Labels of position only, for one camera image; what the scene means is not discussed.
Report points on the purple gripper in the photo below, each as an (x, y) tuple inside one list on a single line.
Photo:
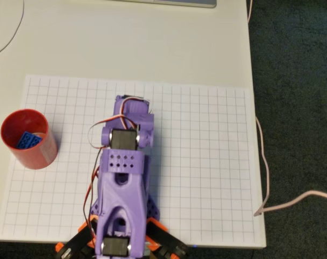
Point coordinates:
[(131, 104)]

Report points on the blue toy brick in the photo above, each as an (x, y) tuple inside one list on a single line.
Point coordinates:
[(28, 140)]

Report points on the purple robot arm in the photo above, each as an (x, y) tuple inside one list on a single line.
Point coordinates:
[(120, 194)]

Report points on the red plastic cup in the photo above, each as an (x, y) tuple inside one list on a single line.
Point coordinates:
[(38, 157)]

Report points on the white grid paper sheet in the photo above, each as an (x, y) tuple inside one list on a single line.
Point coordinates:
[(201, 172)]

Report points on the silver laptop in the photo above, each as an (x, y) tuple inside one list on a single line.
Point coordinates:
[(179, 2)]

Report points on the orange and black clamp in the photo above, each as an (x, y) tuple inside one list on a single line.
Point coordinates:
[(166, 241), (77, 241)]

